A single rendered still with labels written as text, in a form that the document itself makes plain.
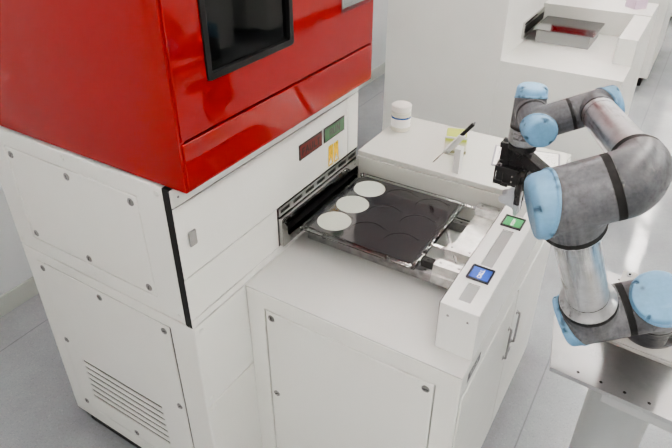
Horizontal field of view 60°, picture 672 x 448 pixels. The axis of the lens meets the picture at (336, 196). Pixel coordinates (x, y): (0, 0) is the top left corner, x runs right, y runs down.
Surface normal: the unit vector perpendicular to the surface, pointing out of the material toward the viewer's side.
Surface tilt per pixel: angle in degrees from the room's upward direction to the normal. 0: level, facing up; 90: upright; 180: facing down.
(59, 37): 90
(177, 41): 90
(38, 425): 0
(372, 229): 0
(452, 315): 90
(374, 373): 90
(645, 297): 37
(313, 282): 0
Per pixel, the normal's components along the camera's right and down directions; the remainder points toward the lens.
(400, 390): -0.52, 0.44
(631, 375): 0.00, -0.85
